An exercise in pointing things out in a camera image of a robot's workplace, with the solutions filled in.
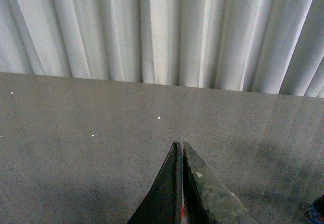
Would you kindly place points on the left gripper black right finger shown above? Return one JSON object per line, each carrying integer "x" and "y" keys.
{"x": 206, "y": 198}

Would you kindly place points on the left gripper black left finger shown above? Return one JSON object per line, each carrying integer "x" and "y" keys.
{"x": 163, "y": 202}

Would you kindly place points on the yellow push button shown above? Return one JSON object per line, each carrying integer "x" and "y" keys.
{"x": 315, "y": 213}

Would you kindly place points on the red push button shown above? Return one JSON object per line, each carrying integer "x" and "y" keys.
{"x": 183, "y": 215}

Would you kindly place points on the white pleated curtain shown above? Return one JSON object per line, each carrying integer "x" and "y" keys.
{"x": 267, "y": 46}

